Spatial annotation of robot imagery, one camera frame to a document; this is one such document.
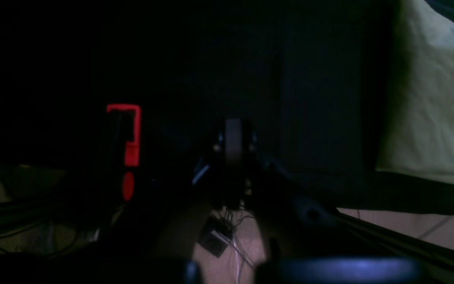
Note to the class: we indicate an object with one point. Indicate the red clamp right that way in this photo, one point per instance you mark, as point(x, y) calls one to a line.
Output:
point(132, 147)

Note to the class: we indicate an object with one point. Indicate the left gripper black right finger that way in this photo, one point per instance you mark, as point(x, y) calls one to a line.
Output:
point(306, 244)

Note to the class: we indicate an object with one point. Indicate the green T-shirt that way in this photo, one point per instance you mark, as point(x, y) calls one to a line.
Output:
point(418, 138)

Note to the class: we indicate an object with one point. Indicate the black table cloth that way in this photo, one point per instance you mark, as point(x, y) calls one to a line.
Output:
point(311, 75)

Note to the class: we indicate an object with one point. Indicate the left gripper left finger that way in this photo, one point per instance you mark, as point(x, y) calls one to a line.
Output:
point(207, 177)

